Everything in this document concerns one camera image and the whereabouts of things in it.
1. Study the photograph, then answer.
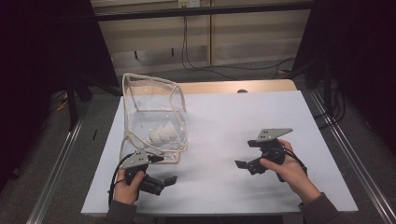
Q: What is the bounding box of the dark curtain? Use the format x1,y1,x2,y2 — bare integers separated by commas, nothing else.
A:
0,0,120,190
292,0,396,153

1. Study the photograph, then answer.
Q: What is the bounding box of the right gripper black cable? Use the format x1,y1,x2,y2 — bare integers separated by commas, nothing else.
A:
270,147,309,183

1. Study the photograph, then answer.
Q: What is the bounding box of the black floor cable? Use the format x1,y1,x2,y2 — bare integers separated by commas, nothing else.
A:
312,78,347,130

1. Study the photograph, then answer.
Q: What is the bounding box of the black power cable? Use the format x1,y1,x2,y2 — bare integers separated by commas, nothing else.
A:
183,7,297,72
181,7,237,81

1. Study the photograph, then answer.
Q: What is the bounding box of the metal floor rail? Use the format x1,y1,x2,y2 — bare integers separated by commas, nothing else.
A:
25,116,86,224
309,90,396,224

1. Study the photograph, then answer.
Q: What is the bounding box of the white table cover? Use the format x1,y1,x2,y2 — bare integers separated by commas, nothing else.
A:
80,90,360,217

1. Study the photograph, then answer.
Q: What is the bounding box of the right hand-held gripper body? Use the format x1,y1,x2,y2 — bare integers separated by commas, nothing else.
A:
247,127,294,176

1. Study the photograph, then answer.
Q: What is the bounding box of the person's right hand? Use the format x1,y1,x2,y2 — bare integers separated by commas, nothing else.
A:
260,138,322,205

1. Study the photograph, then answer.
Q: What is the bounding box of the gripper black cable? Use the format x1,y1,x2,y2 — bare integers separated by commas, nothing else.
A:
106,152,134,208
270,147,309,183

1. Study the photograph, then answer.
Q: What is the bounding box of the white wall socket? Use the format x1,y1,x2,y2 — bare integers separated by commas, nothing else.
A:
177,0,201,8

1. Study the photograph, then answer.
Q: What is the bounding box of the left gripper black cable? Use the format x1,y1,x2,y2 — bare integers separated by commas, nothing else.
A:
106,152,134,208

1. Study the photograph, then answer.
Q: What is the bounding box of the black metal stand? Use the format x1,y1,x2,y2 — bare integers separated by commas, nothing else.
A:
65,71,94,132

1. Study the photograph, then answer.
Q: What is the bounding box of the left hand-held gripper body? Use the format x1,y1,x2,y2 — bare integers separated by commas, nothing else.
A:
119,147,166,200

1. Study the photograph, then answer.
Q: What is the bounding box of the clear plastic bag beige trim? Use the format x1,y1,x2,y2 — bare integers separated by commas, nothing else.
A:
120,72,189,165

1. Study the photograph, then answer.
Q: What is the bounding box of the black horizontal bar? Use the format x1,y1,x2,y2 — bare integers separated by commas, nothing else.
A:
92,1,316,22

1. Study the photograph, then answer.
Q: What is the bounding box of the person's left hand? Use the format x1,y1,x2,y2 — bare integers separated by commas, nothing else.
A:
112,169,146,206

